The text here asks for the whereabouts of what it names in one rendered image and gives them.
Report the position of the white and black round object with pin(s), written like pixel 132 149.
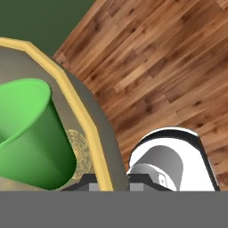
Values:
pixel 190 160

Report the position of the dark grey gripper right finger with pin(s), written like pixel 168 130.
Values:
pixel 137 179

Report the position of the grey bowl with yellow rim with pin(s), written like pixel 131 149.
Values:
pixel 107 139

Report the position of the green cup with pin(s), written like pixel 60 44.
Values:
pixel 32 139

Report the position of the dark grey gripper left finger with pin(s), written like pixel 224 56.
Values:
pixel 84 182

